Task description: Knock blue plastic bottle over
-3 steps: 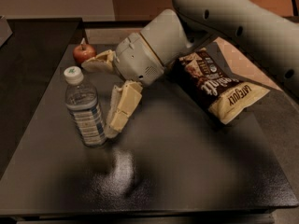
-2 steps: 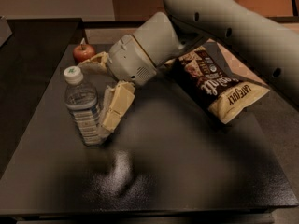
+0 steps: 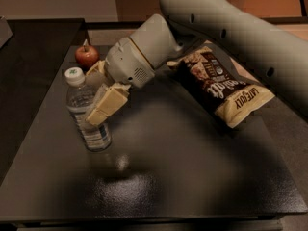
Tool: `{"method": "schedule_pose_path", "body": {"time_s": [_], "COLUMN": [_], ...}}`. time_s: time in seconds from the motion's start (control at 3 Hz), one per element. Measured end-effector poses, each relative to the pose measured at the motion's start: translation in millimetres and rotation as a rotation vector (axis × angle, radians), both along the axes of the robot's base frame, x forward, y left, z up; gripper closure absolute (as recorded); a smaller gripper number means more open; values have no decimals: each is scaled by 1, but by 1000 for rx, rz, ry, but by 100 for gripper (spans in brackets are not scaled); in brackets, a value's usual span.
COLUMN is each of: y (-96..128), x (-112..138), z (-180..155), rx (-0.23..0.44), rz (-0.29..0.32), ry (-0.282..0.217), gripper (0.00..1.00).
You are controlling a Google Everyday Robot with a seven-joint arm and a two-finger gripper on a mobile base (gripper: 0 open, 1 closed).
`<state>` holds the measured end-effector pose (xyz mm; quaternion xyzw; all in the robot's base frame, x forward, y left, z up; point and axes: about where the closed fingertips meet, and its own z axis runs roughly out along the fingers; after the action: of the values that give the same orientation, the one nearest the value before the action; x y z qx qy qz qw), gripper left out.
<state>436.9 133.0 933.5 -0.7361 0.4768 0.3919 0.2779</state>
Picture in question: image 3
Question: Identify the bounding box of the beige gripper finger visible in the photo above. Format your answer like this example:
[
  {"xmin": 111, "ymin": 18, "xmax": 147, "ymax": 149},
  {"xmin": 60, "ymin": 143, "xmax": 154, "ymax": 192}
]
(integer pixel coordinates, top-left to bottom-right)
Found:
[
  {"xmin": 85, "ymin": 83, "xmax": 131, "ymax": 127},
  {"xmin": 86, "ymin": 60, "xmax": 105, "ymax": 77}
]

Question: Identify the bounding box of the clear plastic water bottle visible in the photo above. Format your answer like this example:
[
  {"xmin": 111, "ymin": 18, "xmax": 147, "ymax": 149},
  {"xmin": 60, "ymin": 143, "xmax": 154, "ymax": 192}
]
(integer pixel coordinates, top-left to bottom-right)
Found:
[{"xmin": 64, "ymin": 67, "xmax": 112, "ymax": 152}]

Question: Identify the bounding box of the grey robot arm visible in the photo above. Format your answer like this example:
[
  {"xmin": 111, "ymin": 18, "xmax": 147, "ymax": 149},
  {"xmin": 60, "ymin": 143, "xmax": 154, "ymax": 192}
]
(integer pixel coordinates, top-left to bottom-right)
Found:
[{"xmin": 86, "ymin": 0, "xmax": 308, "ymax": 126}]

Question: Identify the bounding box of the red apple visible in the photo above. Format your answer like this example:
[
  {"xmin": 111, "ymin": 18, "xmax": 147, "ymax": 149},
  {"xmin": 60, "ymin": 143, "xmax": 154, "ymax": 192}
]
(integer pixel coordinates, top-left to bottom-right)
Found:
[{"xmin": 75, "ymin": 40, "xmax": 100, "ymax": 70}]

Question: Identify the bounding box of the brown snack chip bag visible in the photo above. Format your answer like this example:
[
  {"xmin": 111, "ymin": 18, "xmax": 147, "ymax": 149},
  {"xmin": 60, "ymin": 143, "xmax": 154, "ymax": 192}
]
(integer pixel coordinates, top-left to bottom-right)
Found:
[{"xmin": 167, "ymin": 46, "xmax": 274, "ymax": 128}]

